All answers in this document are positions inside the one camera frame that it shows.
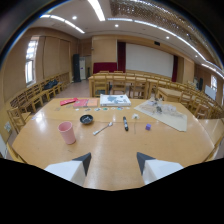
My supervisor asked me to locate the black marker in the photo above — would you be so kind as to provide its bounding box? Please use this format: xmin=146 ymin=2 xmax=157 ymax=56
xmin=122 ymin=115 xmax=130 ymax=132

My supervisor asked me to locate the pink plastic cup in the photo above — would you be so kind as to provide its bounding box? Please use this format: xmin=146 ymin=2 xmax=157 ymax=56
xmin=57 ymin=121 xmax=77 ymax=146

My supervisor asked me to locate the metal spoon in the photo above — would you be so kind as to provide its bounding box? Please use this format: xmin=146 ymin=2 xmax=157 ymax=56
xmin=92 ymin=121 xmax=114 ymax=136

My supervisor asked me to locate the small black bowl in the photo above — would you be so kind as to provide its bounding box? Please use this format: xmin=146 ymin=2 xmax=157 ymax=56
xmin=79 ymin=114 xmax=94 ymax=126

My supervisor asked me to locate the beige painting sheet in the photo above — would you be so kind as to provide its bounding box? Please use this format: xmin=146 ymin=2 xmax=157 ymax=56
xmin=133 ymin=98 xmax=189 ymax=132

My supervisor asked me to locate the white artificial flower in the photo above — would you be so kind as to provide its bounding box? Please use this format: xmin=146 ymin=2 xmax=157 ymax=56
xmin=131 ymin=113 xmax=140 ymax=135

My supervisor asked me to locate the red booklet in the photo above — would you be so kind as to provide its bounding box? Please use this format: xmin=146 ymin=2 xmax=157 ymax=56
xmin=59 ymin=97 xmax=79 ymax=107

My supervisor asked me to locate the wooden chair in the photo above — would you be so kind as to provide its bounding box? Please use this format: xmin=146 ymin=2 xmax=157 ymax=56
xmin=129 ymin=77 xmax=148 ymax=100
xmin=6 ymin=106 xmax=32 ymax=134
xmin=92 ymin=75 xmax=110 ymax=98
xmin=110 ymin=74 xmax=128 ymax=96

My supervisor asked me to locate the small wooden side table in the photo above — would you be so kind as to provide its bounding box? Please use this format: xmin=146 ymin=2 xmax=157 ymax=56
xmin=156 ymin=86 xmax=185 ymax=103

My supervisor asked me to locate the dark bag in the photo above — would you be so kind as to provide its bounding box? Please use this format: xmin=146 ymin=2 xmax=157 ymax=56
xmin=43 ymin=79 xmax=60 ymax=91

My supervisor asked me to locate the long wooden conference table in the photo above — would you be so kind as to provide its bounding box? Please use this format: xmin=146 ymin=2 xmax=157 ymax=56
xmin=87 ymin=71 xmax=188 ymax=98

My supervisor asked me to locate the black speaker cabinet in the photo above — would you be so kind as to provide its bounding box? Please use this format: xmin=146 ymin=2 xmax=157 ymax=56
xmin=72 ymin=53 xmax=82 ymax=83

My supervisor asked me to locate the red cloth podium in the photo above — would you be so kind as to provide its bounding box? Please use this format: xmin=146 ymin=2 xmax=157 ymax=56
xmin=92 ymin=61 xmax=118 ymax=75

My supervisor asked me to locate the white projection screen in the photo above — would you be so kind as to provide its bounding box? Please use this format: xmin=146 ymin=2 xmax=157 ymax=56
xmin=125 ymin=42 xmax=175 ymax=79

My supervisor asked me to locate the window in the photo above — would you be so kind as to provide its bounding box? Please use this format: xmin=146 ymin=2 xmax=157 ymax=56
xmin=25 ymin=37 xmax=40 ymax=86

